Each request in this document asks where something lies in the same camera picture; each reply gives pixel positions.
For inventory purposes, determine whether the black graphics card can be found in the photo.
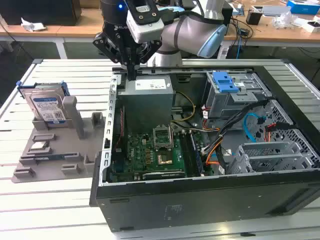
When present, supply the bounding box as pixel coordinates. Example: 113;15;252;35
142;170;187;180

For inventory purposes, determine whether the grey drive cage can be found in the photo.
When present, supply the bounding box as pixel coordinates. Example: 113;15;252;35
202;71;273;120

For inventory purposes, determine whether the black cable bundle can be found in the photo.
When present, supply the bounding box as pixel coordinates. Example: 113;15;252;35
201;98;278;154

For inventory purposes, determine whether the wooden desk white frame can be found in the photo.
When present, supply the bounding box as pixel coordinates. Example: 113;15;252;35
222;0;320;58
0;7;151;60

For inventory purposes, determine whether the grey metal disk bay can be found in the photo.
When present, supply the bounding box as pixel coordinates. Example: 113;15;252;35
227;141;320;176

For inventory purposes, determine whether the crumpled white paper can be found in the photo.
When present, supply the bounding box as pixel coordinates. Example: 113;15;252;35
20;17;47;33

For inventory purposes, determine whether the green motherboard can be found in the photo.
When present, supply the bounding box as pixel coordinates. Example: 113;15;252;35
109;119;216;181

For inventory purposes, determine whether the small black container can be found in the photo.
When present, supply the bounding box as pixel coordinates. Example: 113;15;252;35
246;11;263;26

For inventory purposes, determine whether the black RAM slot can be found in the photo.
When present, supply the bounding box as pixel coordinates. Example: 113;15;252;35
179;133;194;177

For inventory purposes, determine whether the white power strip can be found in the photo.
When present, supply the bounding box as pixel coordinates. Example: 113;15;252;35
217;46;230;60

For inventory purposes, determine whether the hard disk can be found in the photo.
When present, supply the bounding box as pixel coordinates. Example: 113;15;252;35
16;80;71;126

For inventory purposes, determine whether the orange power wire black plug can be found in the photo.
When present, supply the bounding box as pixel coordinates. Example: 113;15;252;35
263;121;294;144

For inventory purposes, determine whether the large black box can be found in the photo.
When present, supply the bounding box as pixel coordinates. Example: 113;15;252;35
0;0;82;27

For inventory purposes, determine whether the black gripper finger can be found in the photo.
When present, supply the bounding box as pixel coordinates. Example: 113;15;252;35
132;41;162;81
92;32;133;81

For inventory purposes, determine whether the thin metal locking lever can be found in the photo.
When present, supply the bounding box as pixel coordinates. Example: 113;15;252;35
169;123;176;150

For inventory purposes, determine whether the grey parts rack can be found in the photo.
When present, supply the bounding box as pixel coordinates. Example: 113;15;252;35
11;96;106;184

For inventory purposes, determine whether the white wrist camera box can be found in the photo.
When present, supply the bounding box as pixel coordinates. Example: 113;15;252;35
126;0;165;44

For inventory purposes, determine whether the CPU socket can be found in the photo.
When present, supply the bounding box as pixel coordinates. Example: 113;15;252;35
156;152;174;167

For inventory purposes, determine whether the blue plastic drive latch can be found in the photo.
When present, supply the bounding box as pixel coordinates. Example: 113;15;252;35
212;71;240;93

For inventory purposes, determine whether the orange wire bundle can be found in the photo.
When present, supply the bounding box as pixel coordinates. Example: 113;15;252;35
205;143;225;166

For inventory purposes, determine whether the red thin wire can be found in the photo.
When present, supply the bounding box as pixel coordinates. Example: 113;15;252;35
115;106;126;152

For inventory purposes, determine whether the yellow wire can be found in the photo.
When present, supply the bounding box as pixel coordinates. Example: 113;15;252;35
171;91;196;123

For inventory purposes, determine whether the blue cardboard box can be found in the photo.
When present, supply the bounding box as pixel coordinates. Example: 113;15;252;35
286;0;320;15

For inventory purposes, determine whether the white box black inlay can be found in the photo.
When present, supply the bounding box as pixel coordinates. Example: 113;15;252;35
293;18;320;34

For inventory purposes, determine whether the hanging blue cable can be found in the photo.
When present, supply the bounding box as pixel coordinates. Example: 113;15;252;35
236;37;247;60

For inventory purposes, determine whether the black PC case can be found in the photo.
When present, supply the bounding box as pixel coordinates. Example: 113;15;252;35
89;65;320;233

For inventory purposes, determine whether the blue data wire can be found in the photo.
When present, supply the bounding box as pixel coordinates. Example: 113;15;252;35
243;113;266;144

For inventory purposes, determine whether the blue RAM stick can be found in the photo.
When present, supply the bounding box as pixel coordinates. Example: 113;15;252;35
33;154;66;162

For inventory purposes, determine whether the flat grey tray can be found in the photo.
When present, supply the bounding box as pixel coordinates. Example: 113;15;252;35
251;4;292;18

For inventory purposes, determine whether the grey power supply unit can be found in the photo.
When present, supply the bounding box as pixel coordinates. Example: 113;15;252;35
117;75;176;128

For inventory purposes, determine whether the dark RAM stick with label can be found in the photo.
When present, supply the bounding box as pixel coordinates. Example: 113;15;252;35
189;132;204;176

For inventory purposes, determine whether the crumpled clear plastic bag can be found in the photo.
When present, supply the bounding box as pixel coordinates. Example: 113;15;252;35
271;11;300;30

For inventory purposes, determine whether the silver CPU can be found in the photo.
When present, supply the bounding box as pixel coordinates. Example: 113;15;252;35
31;141;49;151

